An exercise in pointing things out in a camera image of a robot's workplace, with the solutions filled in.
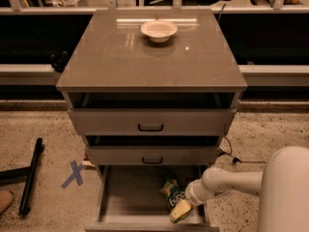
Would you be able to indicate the tan shoe tip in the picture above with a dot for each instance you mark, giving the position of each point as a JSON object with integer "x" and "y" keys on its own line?
{"x": 6, "y": 199}

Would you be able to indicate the black clamp on rail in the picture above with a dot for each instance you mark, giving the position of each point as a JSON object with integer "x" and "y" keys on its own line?
{"x": 59, "y": 62}

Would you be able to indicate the black middle drawer handle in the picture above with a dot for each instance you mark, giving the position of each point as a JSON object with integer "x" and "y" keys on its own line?
{"x": 152, "y": 161}

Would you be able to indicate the grey drawer cabinet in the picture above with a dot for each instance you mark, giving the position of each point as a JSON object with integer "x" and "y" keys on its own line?
{"x": 116, "y": 66}

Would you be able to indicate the white paper bowl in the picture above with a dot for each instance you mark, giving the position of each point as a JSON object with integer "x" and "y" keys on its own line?
{"x": 159, "y": 31}

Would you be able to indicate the middle grey drawer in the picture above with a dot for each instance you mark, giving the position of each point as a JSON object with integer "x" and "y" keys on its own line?
{"x": 129, "y": 150}

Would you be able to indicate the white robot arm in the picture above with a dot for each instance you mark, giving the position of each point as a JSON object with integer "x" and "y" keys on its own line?
{"x": 283, "y": 188}

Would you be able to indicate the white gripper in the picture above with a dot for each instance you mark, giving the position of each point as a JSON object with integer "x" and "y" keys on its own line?
{"x": 194, "y": 193}

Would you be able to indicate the black drawer handle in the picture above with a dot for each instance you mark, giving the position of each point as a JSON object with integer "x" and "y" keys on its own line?
{"x": 152, "y": 161}
{"x": 150, "y": 127}

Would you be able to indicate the grey drawer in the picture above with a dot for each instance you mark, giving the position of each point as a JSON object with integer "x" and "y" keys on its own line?
{"x": 129, "y": 150}
{"x": 99, "y": 121}
{"x": 130, "y": 200}

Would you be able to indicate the top grey drawer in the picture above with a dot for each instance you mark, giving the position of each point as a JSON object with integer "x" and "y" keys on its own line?
{"x": 99, "y": 121}

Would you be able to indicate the black stand leg left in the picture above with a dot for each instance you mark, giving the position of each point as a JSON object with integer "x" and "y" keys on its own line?
{"x": 28, "y": 173}

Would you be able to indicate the black top drawer handle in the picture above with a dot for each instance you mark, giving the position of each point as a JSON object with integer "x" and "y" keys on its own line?
{"x": 150, "y": 127}

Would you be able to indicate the green rice chip bag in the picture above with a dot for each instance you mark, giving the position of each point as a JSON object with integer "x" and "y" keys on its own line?
{"x": 173, "y": 193}

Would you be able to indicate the bottom grey drawer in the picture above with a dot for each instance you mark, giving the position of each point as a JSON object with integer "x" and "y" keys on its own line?
{"x": 130, "y": 200}

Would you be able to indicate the blue tape cross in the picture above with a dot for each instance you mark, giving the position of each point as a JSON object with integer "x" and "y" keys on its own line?
{"x": 75, "y": 174}

